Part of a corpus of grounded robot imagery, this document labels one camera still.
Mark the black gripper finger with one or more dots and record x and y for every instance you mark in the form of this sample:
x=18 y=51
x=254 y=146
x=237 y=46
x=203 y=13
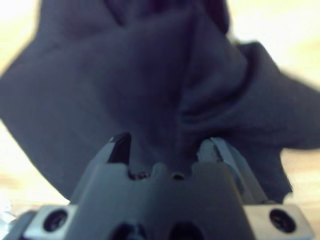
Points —
x=230 y=165
x=119 y=149

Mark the black Unitree polo shirt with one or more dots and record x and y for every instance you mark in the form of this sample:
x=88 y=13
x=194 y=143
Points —
x=140 y=80

